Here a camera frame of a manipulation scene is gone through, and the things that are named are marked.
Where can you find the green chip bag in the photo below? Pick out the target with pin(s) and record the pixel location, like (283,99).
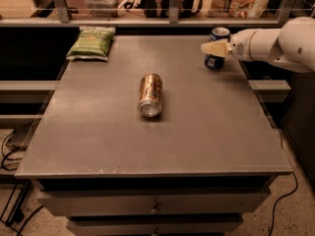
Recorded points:
(92,43)

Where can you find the grey drawer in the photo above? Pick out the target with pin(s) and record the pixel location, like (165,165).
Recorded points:
(155,202)
(145,225)

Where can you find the grey metal shelf rail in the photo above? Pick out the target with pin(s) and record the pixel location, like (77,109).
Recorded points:
(75,13)

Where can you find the gold soda can lying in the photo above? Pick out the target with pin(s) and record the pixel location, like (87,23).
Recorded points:
(150,95)

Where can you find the upper grey drawer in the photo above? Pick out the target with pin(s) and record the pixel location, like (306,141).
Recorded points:
(155,202)

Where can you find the lower grey drawer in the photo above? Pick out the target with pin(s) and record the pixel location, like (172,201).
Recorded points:
(145,225)

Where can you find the blue pepsi can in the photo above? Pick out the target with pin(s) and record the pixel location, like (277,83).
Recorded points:
(218,37)

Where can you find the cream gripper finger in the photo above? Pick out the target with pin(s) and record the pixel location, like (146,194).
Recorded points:
(219,48)

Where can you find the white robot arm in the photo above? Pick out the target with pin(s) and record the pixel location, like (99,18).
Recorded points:
(291,48)

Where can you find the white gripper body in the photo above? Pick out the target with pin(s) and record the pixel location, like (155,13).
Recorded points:
(237,47)

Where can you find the black bag on shelf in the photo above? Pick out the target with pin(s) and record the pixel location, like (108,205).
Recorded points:
(160,8)

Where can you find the printed snack bag on shelf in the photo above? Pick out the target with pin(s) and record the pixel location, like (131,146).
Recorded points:
(239,9)

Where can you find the black metal stand left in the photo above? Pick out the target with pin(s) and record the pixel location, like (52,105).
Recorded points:
(13,196)

